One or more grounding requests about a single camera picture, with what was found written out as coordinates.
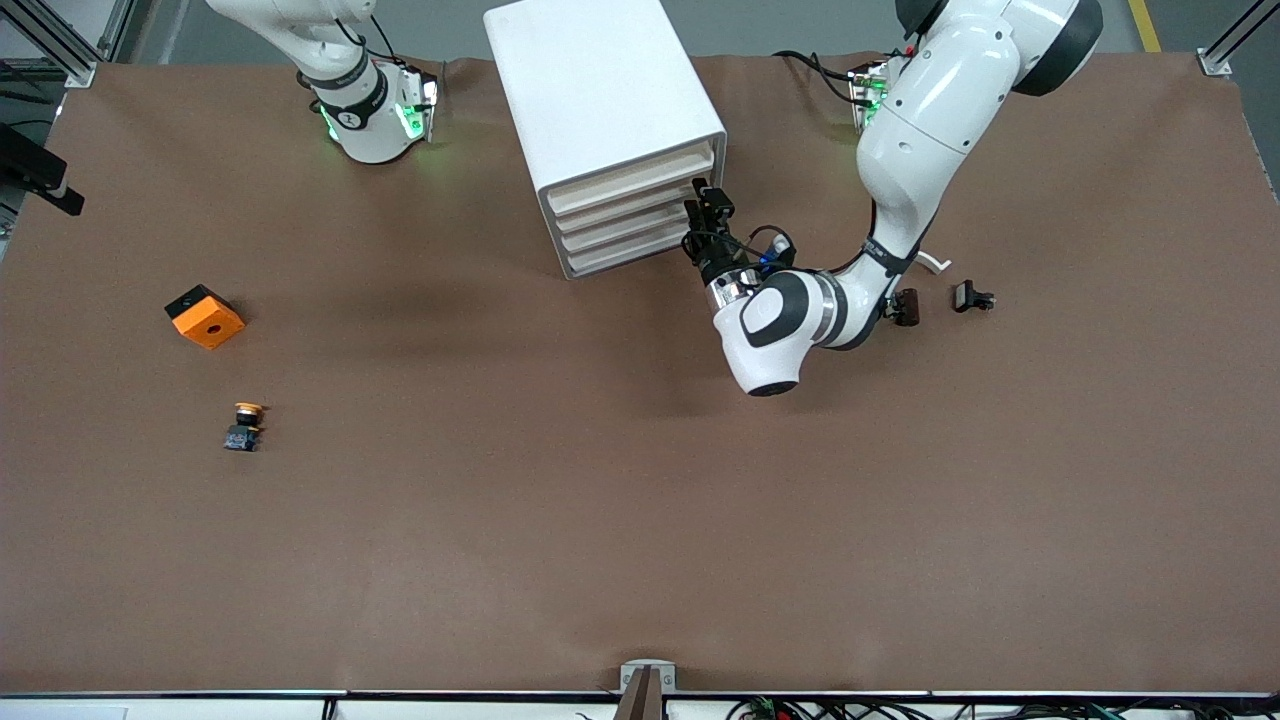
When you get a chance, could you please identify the white tray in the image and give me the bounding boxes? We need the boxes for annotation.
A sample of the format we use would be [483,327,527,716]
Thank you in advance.
[553,165,717,235]

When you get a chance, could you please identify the orange button box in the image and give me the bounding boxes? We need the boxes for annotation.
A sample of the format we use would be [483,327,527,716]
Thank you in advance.
[164,284,247,351]

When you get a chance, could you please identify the yellow push button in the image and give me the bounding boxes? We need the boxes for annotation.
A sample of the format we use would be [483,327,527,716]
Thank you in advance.
[223,402,269,453]

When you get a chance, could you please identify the brown table mat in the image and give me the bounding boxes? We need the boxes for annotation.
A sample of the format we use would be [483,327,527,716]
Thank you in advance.
[0,50,1280,696]

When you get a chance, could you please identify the brown pole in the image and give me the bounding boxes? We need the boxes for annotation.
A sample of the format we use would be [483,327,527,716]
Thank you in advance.
[612,667,666,720]

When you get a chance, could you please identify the aluminium frame post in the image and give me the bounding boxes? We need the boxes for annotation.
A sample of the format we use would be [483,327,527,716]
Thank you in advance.
[1197,0,1280,78]
[0,0,136,89]

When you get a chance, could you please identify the black base cable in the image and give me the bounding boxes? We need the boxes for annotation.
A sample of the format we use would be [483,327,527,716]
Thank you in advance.
[775,48,861,106]

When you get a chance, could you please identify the grey metal bracket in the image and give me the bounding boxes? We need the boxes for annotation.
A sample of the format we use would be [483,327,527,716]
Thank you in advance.
[620,659,677,693]

